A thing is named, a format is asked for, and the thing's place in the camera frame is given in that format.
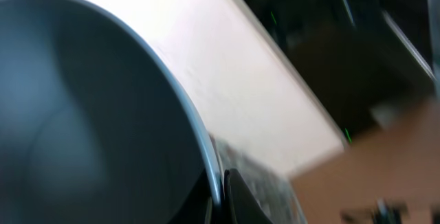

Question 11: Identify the dark blue plate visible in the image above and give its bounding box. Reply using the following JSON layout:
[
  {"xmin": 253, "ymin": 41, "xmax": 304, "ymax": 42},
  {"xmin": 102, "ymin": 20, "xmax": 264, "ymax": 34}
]
[{"xmin": 1, "ymin": 0, "xmax": 223, "ymax": 223}]

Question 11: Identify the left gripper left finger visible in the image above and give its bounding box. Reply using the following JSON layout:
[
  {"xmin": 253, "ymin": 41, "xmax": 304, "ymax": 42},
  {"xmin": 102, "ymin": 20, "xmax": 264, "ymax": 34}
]
[{"xmin": 168, "ymin": 170, "xmax": 213, "ymax": 224}]

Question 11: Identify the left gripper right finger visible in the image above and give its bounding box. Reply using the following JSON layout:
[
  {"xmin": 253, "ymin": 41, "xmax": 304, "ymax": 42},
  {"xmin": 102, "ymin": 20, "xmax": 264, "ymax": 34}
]
[{"xmin": 223, "ymin": 168, "xmax": 272, "ymax": 224}]

